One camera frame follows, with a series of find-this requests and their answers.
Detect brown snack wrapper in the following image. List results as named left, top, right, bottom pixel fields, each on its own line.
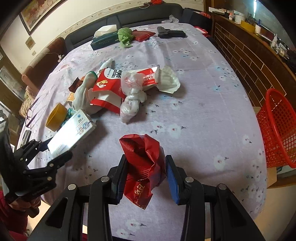
left=68, top=77, right=83, bottom=93

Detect dark green tissue box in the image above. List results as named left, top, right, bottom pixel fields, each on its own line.
left=90, top=25, right=119, bottom=50

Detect red foil bag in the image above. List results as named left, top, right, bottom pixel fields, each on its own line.
left=119, top=134, right=167, bottom=209

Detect white sock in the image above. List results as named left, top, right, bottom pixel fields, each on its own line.
left=72, top=58, right=113, bottom=115

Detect green crumpled cloth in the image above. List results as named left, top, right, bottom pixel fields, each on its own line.
left=117, top=27, right=134, bottom=48

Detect brown armchair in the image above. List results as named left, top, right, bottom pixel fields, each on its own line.
left=22, top=37, right=66, bottom=95

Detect red flat pouch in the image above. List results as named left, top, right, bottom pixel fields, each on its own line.
left=132, top=30, right=155, bottom=42

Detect red white plastic bag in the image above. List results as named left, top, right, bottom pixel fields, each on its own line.
left=120, top=66, right=159, bottom=95

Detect red white paper box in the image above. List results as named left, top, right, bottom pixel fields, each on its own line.
left=89, top=67, right=126, bottom=114

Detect floral purple tablecloth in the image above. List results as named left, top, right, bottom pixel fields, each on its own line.
left=29, top=24, right=267, bottom=218

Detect dark phone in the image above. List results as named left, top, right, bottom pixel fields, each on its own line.
left=21, top=130, right=32, bottom=147

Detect wooden brick pattern counter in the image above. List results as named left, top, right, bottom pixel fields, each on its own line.
left=212, top=14, right=296, bottom=108

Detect black eyeglasses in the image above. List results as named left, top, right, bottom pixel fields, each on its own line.
left=24, top=97, right=42, bottom=128

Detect teal wet wipe pack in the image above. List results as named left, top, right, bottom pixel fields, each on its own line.
left=60, top=108, right=75, bottom=127

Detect black leather sofa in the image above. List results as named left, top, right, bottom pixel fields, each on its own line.
left=65, top=3, right=212, bottom=53

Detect red plastic mesh basket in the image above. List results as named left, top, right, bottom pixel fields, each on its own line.
left=256, top=88, right=295, bottom=168

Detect black toy gun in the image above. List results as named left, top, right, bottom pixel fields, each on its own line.
left=157, top=26, right=187, bottom=39

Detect clear knotted plastic bag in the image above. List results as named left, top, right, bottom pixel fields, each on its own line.
left=120, top=88, right=147, bottom=123

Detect orange cardboard box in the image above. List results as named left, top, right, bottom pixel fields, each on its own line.
left=66, top=92, right=74, bottom=103

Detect framed wall picture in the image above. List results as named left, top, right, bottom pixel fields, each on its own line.
left=19, top=0, right=65, bottom=35

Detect white medicine box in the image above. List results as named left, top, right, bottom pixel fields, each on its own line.
left=48, top=109, right=96, bottom=158

